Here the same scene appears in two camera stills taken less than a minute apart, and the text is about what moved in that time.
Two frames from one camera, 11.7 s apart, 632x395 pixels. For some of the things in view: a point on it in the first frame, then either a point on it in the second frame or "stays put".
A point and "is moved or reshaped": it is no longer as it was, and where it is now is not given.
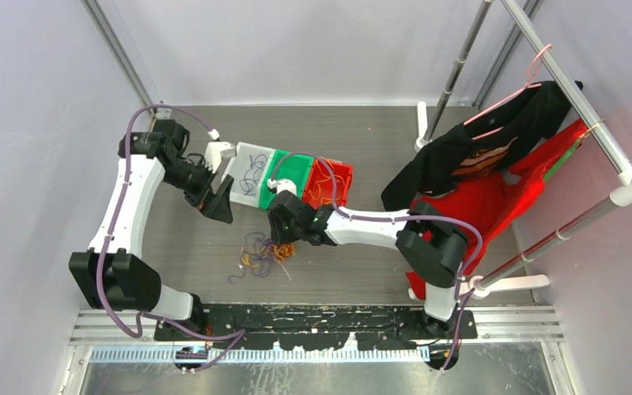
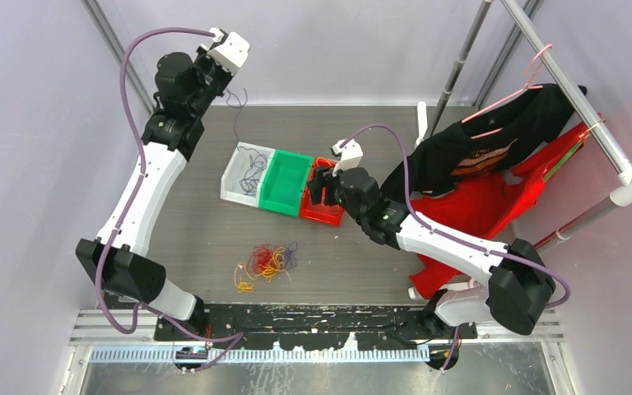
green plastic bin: x=286 y=165 stays put
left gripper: x=216 y=206 → x=203 y=58
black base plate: x=319 y=327 stays put
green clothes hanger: x=569 y=151 stays put
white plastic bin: x=247 y=170 stays put
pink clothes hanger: x=527 y=85 stays put
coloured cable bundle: x=259 y=253 is moved or reshaped
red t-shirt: x=485 y=206 stays put
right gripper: x=277 y=231 → x=316 y=186
